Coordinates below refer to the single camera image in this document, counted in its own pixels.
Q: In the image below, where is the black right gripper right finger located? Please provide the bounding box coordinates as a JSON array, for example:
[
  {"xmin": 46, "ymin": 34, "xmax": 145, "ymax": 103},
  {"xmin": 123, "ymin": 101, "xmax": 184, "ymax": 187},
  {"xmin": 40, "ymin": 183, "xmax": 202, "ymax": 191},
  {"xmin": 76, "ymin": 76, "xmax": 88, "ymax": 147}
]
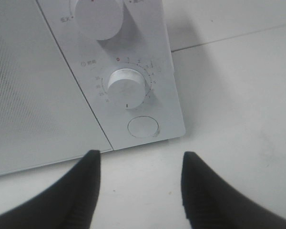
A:
[{"xmin": 181, "ymin": 152, "xmax": 286, "ymax": 229}]

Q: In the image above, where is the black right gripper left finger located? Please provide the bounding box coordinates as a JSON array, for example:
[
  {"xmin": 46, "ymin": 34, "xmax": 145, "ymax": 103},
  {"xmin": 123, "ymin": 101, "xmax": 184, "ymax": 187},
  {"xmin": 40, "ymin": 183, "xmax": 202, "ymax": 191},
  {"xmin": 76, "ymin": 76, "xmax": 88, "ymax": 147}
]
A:
[{"xmin": 0, "ymin": 150, "xmax": 101, "ymax": 229}]

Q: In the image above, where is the white microwave door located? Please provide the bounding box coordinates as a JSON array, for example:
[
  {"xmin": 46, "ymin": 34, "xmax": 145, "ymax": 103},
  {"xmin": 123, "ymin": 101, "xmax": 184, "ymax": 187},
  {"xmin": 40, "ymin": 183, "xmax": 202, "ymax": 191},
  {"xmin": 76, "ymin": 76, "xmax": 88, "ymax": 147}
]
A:
[{"xmin": 0, "ymin": 0, "xmax": 111, "ymax": 176}]

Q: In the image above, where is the white lower timer knob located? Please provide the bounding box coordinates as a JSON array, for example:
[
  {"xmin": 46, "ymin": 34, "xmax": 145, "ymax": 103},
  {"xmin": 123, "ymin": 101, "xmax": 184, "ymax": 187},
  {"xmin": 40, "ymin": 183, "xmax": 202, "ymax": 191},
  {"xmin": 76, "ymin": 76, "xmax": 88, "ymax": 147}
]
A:
[{"xmin": 107, "ymin": 68, "xmax": 146, "ymax": 109}]

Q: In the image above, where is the white microwave oven body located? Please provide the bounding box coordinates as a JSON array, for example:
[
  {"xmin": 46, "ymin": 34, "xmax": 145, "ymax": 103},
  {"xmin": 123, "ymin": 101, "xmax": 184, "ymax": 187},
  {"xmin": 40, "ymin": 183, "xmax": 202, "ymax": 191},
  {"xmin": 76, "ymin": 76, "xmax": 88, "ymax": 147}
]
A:
[{"xmin": 37, "ymin": 0, "xmax": 185, "ymax": 150}]

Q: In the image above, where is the white upper power knob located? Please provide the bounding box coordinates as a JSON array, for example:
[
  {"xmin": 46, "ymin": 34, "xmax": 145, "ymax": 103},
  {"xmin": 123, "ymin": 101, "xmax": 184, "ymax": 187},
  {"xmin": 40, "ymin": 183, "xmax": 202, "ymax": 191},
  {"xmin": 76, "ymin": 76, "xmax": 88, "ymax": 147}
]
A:
[{"xmin": 71, "ymin": 0, "xmax": 124, "ymax": 41}]

